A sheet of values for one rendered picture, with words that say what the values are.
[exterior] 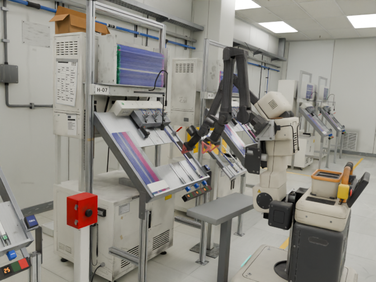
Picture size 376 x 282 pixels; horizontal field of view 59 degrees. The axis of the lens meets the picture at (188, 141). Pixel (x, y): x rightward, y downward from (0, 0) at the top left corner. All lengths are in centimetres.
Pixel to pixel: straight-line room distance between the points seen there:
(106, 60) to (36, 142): 168
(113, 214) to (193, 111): 161
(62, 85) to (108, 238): 111
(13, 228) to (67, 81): 123
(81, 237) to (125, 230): 56
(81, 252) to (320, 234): 126
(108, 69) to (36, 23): 159
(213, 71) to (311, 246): 214
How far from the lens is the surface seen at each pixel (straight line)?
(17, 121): 368
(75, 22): 259
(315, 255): 197
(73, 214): 186
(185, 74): 357
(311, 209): 189
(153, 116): 256
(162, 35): 284
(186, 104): 355
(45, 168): 390
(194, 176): 247
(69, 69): 249
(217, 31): 563
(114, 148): 218
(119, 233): 239
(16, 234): 156
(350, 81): 970
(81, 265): 199
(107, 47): 238
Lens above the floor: 134
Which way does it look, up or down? 8 degrees down
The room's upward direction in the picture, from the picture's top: 3 degrees clockwise
